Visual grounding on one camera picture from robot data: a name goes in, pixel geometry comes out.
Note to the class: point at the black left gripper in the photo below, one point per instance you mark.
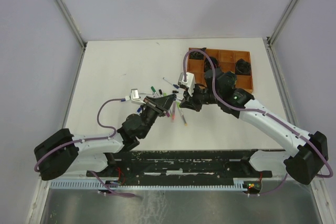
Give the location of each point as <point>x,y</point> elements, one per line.
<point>160,105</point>

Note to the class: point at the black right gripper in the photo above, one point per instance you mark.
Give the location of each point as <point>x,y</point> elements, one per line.
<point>190,102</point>

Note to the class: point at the pink highlighter pen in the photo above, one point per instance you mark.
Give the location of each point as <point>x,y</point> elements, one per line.
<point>173,111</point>

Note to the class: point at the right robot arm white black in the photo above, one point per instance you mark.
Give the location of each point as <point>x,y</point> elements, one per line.
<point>308,152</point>

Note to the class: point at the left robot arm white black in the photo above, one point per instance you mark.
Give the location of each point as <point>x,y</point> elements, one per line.
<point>65,153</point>

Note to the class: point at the orange wooden compartment tray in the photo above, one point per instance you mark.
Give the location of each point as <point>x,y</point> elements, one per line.
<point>237,62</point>

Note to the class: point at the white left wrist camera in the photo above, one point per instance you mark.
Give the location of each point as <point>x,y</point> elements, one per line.
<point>134,97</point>

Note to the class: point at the aluminium frame post right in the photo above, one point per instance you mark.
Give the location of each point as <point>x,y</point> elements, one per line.
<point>282,22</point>

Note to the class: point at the aluminium frame post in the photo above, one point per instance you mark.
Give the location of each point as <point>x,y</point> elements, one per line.
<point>70,22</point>
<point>282,22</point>

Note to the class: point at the white slotted cable duct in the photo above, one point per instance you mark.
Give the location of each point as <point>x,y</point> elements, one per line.
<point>95,184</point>

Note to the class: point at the aluminium frame post left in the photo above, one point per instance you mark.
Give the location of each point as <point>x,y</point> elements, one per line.
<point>70,22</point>

